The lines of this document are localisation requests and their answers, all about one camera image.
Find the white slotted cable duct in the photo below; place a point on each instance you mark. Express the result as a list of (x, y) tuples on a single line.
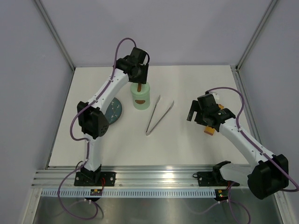
[(132, 193)]

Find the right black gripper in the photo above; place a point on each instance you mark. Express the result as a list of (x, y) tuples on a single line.
[(195, 107)]

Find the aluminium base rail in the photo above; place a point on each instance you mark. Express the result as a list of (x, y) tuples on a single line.
[(130, 177)]

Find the orange rectangular box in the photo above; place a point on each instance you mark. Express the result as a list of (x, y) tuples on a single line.
[(209, 131)]

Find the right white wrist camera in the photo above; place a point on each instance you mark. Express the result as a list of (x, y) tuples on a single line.
[(215, 95)]

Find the dark teal plate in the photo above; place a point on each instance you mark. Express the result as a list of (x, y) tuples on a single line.
[(114, 111)]

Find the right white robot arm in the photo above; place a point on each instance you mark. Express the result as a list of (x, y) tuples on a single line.
[(267, 173)]

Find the metal tongs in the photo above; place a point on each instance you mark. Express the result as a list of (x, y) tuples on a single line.
[(153, 122)]

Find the green cylindrical lunch container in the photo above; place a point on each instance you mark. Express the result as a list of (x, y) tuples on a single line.
[(141, 102)]

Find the aluminium frame post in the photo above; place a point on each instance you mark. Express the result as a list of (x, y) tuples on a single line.
[(53, 31), (261, 25)]

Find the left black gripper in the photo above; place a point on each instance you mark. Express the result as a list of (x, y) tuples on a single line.
[(142, 80)]

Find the green round lid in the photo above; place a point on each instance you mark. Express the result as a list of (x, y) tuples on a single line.
[(143, 92)]

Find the right aluminium frame post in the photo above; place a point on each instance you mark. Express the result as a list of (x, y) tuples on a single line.
[(261, 25)]

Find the left aluminium frame post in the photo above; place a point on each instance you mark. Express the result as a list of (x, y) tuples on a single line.
[(53, 31)]

